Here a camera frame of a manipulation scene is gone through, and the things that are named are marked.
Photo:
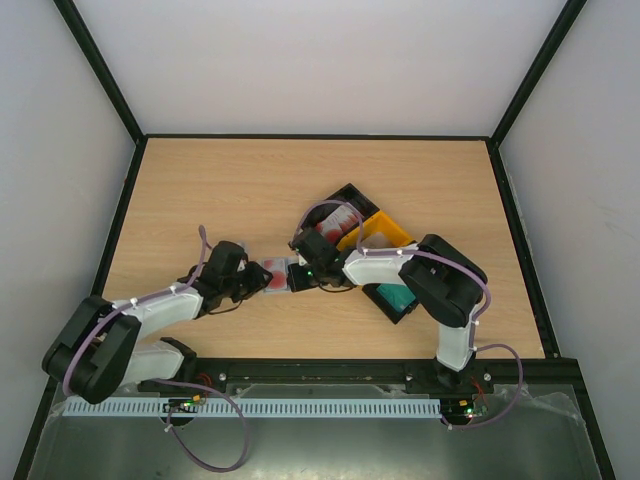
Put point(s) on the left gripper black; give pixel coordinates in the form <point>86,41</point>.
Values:
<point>258,282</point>

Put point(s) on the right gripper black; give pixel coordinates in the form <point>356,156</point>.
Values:
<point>296,276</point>

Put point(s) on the beige card holder wallet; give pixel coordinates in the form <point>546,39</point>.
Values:
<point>275,277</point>

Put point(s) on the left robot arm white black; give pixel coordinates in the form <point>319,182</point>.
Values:
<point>99,350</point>

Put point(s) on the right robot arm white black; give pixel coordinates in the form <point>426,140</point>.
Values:
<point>451,288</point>

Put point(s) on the stack of red white cards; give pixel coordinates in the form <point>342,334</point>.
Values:
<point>337,224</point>

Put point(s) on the black bin with red cards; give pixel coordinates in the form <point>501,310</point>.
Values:
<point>347,195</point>

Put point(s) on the white cards in yellow bin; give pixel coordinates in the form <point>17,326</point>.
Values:
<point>383,240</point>

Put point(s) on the black bin with teal cards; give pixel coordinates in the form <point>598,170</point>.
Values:
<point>370,291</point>

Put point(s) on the teal cards stack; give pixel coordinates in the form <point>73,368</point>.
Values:
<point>398,297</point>

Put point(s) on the yellow bin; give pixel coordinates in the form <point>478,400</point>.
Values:
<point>380,221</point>

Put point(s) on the black aluminium frame rail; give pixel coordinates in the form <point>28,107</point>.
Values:
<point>411,376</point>

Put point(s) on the light blue cable duct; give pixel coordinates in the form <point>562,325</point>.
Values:
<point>259,408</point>

